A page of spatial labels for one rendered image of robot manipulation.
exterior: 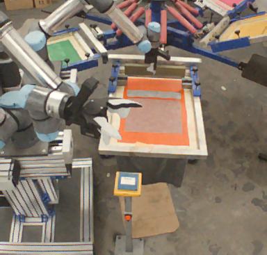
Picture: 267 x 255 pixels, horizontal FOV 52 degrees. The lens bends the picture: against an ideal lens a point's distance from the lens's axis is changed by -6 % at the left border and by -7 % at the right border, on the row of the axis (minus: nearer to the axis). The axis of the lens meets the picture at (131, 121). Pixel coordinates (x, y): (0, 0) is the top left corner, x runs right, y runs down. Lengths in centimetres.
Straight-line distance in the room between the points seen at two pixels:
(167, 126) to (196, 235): 104
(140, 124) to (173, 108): 26
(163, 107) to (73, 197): 102
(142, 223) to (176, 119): 98
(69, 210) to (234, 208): 137
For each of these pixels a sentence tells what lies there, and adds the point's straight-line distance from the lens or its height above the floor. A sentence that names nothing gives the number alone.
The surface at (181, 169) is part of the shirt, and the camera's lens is 185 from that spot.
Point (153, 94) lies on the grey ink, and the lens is 196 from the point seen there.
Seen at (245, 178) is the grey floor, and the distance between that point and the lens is 285.
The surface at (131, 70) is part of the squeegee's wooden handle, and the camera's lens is 198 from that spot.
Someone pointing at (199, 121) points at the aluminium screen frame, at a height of 99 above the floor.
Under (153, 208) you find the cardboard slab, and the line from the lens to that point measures 248.
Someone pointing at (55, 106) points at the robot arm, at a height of 168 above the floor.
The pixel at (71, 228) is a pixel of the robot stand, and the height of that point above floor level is 21.
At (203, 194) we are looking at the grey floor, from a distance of 263.
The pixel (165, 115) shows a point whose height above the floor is 96.
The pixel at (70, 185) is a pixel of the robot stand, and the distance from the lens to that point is 241.
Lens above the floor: 220
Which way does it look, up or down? 45 degrees down
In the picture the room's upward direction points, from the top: straight up
